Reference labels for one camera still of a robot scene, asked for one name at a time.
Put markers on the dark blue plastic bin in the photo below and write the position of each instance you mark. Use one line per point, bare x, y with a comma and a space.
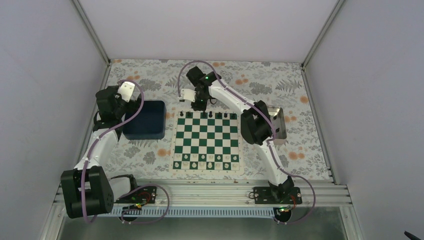
149, 124

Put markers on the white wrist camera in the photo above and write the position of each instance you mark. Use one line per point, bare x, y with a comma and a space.
187, 95
126, 90

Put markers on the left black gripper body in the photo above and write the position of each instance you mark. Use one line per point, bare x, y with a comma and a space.
134, 107

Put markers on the aluminium rail frame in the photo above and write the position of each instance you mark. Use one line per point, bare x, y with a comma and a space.
234, 193

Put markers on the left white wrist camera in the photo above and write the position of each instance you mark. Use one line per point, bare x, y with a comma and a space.
126, 90

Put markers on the green white chessboard mat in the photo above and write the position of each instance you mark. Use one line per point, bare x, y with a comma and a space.
207, 140

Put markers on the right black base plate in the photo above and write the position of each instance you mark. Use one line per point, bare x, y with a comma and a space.
266, 196

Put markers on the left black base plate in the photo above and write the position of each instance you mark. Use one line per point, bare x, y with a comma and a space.
145, 195

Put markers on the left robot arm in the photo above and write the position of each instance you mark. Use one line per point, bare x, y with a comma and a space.
86, 189

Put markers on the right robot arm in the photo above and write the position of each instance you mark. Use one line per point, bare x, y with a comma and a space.
255, 124

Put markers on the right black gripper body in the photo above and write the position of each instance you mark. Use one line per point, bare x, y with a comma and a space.
202, 106

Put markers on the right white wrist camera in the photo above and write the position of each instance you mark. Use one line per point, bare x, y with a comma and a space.
187, 95

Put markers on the floral patterned table mat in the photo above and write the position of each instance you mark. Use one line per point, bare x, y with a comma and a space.
277, 84

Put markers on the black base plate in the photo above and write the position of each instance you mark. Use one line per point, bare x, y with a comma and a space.
145, 195
266, 196

